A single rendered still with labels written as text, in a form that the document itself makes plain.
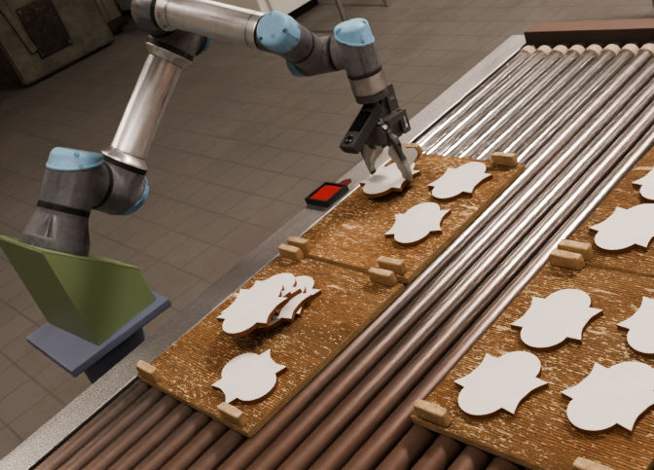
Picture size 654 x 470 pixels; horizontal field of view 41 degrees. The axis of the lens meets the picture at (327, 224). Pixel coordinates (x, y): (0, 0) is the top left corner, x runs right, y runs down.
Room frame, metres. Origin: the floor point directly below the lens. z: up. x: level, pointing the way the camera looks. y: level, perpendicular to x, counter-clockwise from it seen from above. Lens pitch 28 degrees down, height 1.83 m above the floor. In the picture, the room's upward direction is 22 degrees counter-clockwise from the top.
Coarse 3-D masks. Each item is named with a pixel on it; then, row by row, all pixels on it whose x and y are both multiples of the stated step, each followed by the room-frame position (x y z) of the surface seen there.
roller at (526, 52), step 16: (528, 48) 2.22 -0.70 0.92; (512, 64) 2.17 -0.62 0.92; (496, 80) 2.12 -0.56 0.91; (480, 96) 2.07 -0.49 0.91; (464, 112) 2.02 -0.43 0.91; (432, 128) 1.97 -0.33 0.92; (144, 384) 1.40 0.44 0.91; (128, 400) 1.37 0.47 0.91; (96, 416) 1.35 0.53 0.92; (112, 416) 1.35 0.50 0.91; (80, 432) 1.32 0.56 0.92; (96, 432) 1.32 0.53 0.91; (64, 448) 1.30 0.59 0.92; (80, 448) 1.30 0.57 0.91; (48, 464) 1.27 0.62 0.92
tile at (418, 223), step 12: (420, 204) 1.59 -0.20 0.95; (432, 204) 1.57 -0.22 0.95; (396, 216) 1.58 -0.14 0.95; (408, 216) 1.56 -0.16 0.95; (420, 216) 1.54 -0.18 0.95; (432, 216) 1.52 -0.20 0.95; (444, 216) 1.51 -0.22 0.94; (396, 228) 1.54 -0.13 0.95; (408, 228) 1.52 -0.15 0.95; (420, 228) 1.50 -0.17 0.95; (432, 228) 1.48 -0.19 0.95; (396, 240) 1.49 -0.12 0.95; (408, 240) 1.47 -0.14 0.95; (420, 240) 1.46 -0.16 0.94
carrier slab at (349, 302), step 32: (320, 288) 1.45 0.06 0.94; (352, 288) 1.40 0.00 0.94; (384, 288) 1.36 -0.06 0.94; (320, 320) 1.34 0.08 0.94; (352, 320) 1.30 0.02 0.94; (192, 352) 1.41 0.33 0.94; (224, 352) 1.36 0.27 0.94; (256, 352) 1.33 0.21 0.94; (288, 352) 1.29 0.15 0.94; (320, 352) 1.25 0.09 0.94; (160, 384) 1.35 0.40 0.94; (192, 384) 1.31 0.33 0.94; (288, 384) 1.20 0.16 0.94; (256, 416) 1.15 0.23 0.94
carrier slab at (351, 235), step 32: (416, 160) 1.81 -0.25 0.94; (448, 160) 1.75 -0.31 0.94; (480, 160) 1.69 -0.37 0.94; (416, 192) 1.67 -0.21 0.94; (480, 192) 1.56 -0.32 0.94; (320, 224) 1.70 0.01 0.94; (352, 224) 1.64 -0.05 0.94; (384, 224) 1.59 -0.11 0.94; (448, 224) 1.49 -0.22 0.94; (320, 256) 1.56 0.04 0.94; (352, 256) 1.52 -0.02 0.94; (416, 256) 1.43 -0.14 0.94
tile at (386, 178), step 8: (384, 168) 1.77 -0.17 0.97; (392, 168) 1.76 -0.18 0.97; (376, 176) 1.75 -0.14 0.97; (384, 176) 1.73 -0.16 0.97; (392, 176) 1.72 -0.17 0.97; (400, 176) 1.71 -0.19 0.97; (416, 176) 1.70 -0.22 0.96; (360, 184) 1.75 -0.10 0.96; (368, 184) 1.73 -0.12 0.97; (376, 184) 1.71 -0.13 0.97; (384, 184) 1.70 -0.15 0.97; (392, 184) 1.68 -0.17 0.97; (400, 184) 1.67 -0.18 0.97; (368, 192) 1.69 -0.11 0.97; (376, 192) 1.68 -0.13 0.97; (384, 192) 1.67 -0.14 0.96
